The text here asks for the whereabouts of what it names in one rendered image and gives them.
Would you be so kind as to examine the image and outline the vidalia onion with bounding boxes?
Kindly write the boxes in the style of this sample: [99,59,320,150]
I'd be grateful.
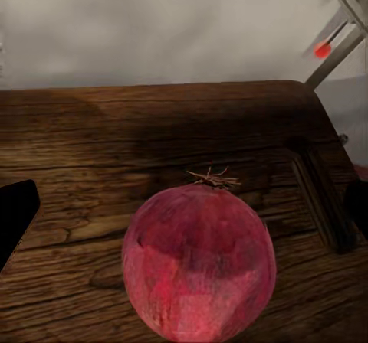
[121,175,276,343]

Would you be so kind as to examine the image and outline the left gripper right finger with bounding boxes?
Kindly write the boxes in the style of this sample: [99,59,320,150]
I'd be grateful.
[343,179,368,240]

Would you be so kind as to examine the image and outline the cutting board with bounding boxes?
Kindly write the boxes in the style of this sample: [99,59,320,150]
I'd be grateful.
[0,80,368,343]

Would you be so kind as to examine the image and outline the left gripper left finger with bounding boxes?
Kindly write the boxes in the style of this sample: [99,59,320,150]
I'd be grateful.
[0,179,40,270]

